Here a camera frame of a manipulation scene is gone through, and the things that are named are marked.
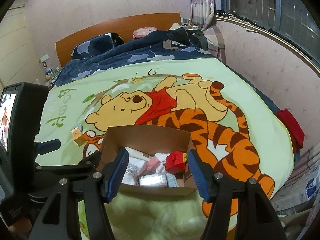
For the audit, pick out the red cloth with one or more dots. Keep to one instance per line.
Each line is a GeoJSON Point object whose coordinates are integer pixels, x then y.
{"type": "Point", "coordinates": [296, 133]}

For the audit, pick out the navy pillow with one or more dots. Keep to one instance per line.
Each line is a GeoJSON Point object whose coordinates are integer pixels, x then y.
{"type": "Point", "coordinates": [96, 46]}

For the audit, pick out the pink tube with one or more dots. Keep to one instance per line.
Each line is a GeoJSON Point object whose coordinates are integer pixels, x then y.
{"type": "Point", "coordinates": [149, 166]}

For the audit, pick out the curtain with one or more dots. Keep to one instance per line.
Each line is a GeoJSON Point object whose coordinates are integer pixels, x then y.
{"type": "Point", "coordinates": [202, 12]}

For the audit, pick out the floral hand cream tube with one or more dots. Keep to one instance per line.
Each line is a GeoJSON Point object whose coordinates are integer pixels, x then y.
{"type": "Point", "coordinates": [171, 180]}

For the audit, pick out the orange cardboard box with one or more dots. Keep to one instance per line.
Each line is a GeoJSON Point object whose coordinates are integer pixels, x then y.
{"type": "Point", "coordinates": [77, 136]}

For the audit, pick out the white lotion tube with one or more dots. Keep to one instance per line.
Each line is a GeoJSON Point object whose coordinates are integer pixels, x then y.
{"type": "Point", "coordinates": [153, 180]}

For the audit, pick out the white wet wipes pack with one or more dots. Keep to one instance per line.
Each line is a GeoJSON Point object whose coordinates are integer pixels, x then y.
{"type": "Point", "coordinates": [136, 160]}

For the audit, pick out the brown cardboard box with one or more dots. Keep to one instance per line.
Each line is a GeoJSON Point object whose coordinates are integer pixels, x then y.
{"type": "Point", "coordinates": [148, 147]}

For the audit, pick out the red toy box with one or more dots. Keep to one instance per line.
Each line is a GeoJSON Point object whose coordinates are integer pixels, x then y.
{"type": "Point", "coordinates": [175, 162]}

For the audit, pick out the pink plush toy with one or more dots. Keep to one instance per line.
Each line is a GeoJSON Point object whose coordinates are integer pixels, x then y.
{"type": "Point", "coordinates": [142, 32]}

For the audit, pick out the Winnie the Pooh fleece blanket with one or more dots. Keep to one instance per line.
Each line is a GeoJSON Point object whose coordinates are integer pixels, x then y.
{"type": "Point", "coordinates": [231, 124]}

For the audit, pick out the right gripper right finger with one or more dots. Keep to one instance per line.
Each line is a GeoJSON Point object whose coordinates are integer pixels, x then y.
{"type": "Point", "coordinates": [203, 176]}

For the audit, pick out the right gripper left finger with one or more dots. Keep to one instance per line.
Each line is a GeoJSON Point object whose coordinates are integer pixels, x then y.
{"type": "Point", "coordinates": [113, 175]}

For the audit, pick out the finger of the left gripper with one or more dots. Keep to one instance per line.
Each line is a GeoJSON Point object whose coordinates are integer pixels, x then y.
{"type": "Point", "coordinates": [42, 148]}

